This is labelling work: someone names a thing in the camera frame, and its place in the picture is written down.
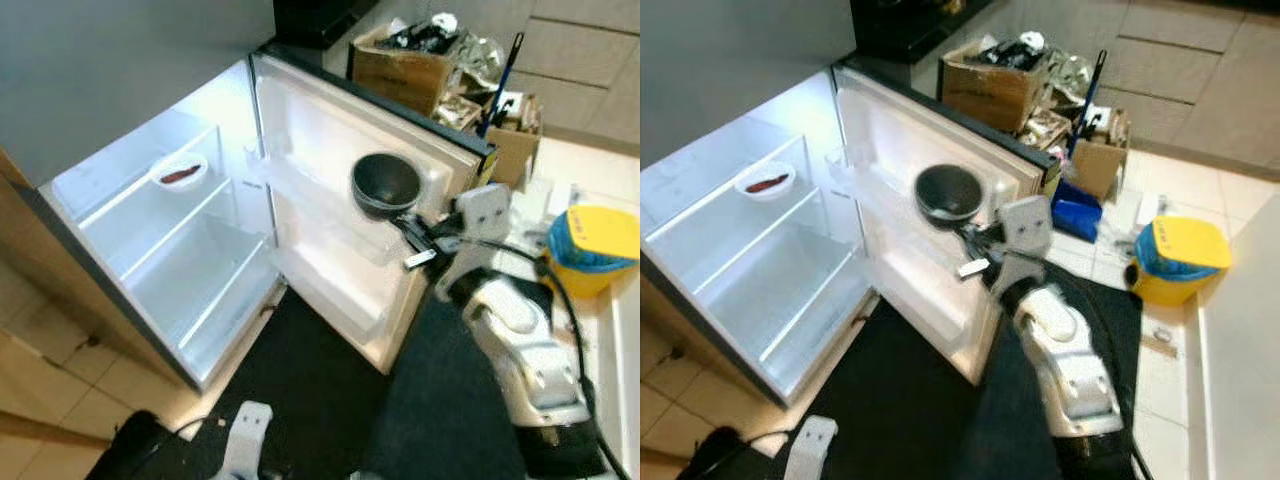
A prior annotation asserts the dark grey floor mat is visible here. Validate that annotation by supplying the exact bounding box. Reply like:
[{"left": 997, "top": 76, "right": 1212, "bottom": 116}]
[
  {"left": 360, "top": 245, "right": 601, "bottom": 480},
  {"left": 960, "top": 265, "right": 1146, "bottom": 480}
]

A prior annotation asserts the black rounded object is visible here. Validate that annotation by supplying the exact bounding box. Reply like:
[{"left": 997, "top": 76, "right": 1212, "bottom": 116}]
[
  {"left": 85, "top": 410, "right": 201, "bottom": 480},
  {"left": 675, "top": 427, "right": 761, "bottom": 480}
]

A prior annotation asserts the grey fridge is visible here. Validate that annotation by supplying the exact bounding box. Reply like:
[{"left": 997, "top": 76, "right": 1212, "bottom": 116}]
[
  {"left": 0, "top": 0, "right": 286, "bottom": 393},
  {"left": 640, "top": 0, "right": 881, "bottom": 409}
]

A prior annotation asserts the small cardboard box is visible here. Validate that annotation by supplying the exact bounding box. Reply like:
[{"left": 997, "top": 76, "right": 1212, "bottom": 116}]
[
  {"left": 440, "top": 90, "right": 546, "bottom": 191},
  {"left": 1025, "top": 105, "right": 1136, "bottom": 201}
]

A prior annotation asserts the black and white trash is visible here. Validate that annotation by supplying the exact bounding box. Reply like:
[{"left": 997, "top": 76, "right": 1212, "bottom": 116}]
[
  {"left": 975, "top": 30, "right": 1051, "bottom": 73},
  {"left": 378, "top": 12, "right": 463, "bottom": 56}
]

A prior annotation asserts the blue bin bag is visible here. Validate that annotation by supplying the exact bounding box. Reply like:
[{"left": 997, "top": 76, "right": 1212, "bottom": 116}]
[
  {"left": 545, "top": 225, "right": 641, "bottom": 273},
  {"left": 1133, "top": 240, "right": 1233, "bottom": 286}
]

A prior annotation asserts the white round dish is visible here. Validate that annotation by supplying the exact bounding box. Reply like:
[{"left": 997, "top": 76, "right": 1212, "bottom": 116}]
[
  {"left": 733, "top": 160, "right": 798, "bottom": 203},
  {"left": 150, "top": 153, "right": 209, "bottom": 191}
]

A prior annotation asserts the blue-handled broom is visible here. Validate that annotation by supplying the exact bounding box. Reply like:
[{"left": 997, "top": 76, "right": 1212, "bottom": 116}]
[
  {"left": 476, "top": 32, "right": 526, "bottom": 139},
  {"left": 1062, "top": 50, "right": 1109, "bottom": 161}
]

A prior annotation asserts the blue dustpan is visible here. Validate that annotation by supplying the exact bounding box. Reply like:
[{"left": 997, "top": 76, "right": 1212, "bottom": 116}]
[{"left": 1050, "top": 178, "right": 1106, "bottom": 243}]

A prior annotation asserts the crumpled silver plastic bag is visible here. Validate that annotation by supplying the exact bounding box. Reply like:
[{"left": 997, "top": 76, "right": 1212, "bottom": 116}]
[
  {"left": 450, "top": 32, "right": 506, "bottom": 96},
  {"left": 1045, "top": 50, "right": 1096, "bottom": 111}
]

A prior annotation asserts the white cabinet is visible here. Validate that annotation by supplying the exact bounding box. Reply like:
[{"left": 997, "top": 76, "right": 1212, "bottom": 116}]
[
  {"left": 1195, "top": 190, "right": 1280, "bottom": 480},
  {"left": 600, "top": 270, "right": 641, "bottom": 480}
]

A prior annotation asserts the black floor mat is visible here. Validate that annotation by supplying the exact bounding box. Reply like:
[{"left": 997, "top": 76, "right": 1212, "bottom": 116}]
[
  {"left": 130, "top": 285, "right": 426, "bottom": 480},
  {"left": 740, "top": 295, "right": 1001, "bottom": 480}
]

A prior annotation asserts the clear glass fridge shelf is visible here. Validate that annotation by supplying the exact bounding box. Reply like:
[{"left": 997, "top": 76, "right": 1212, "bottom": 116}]
[
  {"left": 670, "top": 145, "right": 829, "bottom": 299},
  {"left": 78, "top": 135, "right": 236, "bottom": 289},
  {"left": 642, "top": 118, "right": 809, "bottom": 243},
  {"left": 50, "top": 108, "right": 221, "bottom": 221}
]

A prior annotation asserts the black round bowl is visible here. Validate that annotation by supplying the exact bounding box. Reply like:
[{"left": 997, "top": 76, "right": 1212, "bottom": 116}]
[
  {"left": 351, "top": 153, "right": 424, "bottom": 222},
  {"left": 914, "top": 163, "right": 986, "bottom": 229}
]

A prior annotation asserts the white-lined fridge door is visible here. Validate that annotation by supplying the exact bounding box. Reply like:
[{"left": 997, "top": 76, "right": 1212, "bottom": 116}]
[
  {"left": 832, "top": 62, "right": 1063, "bottom": 386},
  {"left": 248, "top": 45, "right": 498, "bottom": 376}
]

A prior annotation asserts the black cabinet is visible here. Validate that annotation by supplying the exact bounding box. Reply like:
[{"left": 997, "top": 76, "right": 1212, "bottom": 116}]
[
  {"left": 272, "top": 0, "right": 381, "bottom": 51},
  {"left": 850, "top": 0, "right": 996, "bottom": 63}
]

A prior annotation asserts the yellow waste bin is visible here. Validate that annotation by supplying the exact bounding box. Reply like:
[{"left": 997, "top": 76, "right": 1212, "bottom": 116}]
[
  {"left": 543, "top": 203, "right": 641, "bottom": 299},
  {"left": 1125, "top": 215, "right": 1233, "bottom": 307}
]

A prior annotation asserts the large cardboard box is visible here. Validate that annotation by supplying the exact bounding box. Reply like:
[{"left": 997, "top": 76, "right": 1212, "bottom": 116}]
[
  {"left": 938, "top": 42, "right": 1051, "bottom": 136},
  {"left": 347, "top": 25, "right": 461, "bottom": 119}
]

